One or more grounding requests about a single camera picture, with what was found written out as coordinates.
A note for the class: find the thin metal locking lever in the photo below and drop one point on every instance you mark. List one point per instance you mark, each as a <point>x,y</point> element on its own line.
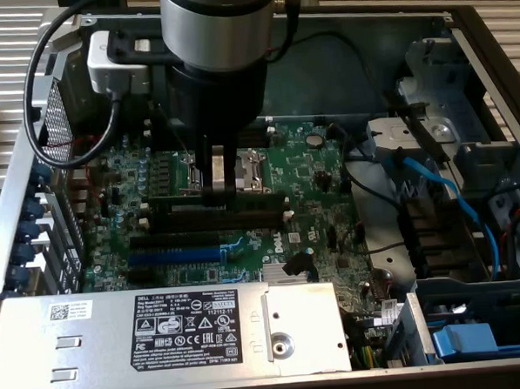
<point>179,140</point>

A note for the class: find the black ribbed plastic part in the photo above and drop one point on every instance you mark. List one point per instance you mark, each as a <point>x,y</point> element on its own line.
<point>436,237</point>

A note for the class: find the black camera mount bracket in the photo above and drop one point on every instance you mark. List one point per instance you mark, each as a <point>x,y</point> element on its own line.
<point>126,51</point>

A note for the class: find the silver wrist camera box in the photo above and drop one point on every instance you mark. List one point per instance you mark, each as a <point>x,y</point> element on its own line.
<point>105,76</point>

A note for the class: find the open grey PC case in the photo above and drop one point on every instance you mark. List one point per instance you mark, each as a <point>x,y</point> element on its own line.
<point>324,82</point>

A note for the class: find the black RAM slot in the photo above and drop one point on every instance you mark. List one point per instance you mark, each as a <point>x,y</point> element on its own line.
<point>178,220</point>
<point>178,212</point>
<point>179,228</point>
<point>257,133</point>
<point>255,141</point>

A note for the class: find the silver chipset heatsink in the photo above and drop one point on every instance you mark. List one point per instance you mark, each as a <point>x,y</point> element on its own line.
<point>277,274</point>

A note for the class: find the blue expansion slot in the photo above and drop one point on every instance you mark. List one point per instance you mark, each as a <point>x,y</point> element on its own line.
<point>176,256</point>

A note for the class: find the green Dell motherboard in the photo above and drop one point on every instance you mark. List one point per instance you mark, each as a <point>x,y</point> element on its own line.
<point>312,187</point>

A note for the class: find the green RAM stick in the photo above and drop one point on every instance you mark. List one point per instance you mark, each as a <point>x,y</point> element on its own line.
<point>260,198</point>

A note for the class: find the grey metal disk bay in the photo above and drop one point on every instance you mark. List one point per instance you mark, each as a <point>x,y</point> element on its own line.
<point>436,63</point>

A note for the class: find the blue plastic latch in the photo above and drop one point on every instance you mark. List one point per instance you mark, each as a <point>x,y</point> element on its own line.
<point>464,340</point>

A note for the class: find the silver power supply unit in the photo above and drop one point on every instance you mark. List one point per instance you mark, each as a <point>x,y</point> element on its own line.
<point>97,342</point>

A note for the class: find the long black expansion slot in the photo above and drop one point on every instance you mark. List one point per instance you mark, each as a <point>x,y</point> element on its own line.
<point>175,241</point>

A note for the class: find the round coin cell battery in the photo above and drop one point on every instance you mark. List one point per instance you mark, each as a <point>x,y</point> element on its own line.
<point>314,139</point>

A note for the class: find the silver metal drive bracket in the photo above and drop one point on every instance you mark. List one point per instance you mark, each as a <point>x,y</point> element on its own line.
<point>396,135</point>

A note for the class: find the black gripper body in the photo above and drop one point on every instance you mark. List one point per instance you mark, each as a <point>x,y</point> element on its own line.
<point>217,96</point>

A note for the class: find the metal CPU socket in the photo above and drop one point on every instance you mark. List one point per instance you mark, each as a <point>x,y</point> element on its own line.
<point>252,169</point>

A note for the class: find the short black expansion slot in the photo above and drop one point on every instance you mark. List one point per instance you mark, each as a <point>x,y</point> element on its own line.
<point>141,277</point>

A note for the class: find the blue card retainer clip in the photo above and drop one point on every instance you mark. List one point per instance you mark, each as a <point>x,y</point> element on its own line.
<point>23,252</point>
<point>32,210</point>
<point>27,230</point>
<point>18,276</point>
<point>40,174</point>

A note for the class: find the black plug by heatsink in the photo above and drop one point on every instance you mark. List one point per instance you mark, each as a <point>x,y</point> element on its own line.
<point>294,264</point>

